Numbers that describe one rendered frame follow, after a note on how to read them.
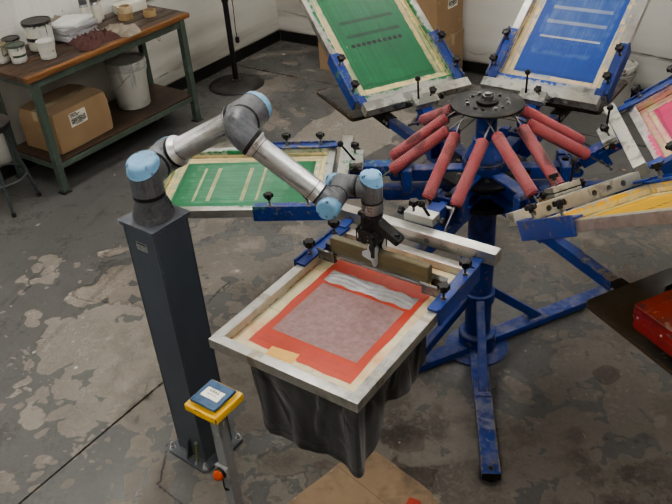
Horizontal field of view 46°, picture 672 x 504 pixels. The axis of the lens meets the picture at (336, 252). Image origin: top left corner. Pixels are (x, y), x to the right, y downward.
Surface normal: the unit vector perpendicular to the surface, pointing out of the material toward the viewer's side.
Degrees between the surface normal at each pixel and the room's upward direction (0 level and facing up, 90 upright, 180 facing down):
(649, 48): 90
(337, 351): 0
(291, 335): 0
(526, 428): 0
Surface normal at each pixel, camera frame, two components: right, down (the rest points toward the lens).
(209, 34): 0.82, 0.27
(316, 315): -0.07, -0.83
